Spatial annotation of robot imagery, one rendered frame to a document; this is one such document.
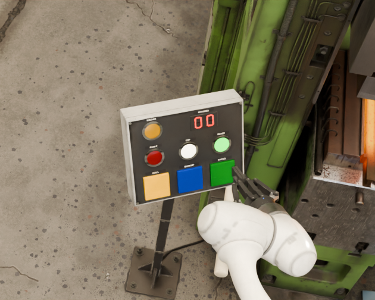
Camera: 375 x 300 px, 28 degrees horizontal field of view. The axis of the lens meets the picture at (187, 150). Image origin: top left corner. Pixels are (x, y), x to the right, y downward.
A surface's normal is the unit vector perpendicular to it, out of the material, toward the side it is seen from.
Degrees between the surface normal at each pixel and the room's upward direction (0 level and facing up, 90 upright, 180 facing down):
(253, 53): 90
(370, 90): 90
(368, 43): 90
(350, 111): 0
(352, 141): 0
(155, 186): 60
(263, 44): 90
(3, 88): 0
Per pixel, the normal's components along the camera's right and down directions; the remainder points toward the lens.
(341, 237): -0.15, 0.83
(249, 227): 0.51, -0.44
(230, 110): 0.30, 0.46
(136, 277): 0.11, -0.53
